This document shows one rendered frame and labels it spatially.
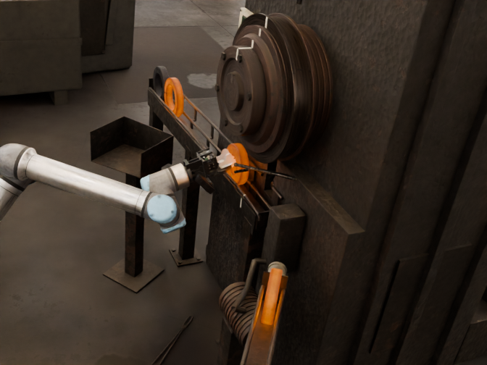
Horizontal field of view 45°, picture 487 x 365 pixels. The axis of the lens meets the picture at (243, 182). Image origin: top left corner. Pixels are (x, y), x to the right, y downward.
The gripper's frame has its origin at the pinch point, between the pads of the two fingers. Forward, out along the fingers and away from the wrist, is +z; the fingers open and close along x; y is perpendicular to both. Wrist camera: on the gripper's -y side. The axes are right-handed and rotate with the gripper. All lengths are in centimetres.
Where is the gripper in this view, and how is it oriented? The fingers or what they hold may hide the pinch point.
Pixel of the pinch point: (237, 159)
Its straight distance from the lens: 218.6
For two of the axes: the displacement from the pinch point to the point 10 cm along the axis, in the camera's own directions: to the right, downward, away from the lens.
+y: -1.5, -7.7, -6.2
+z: 9.0, -3.6, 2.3
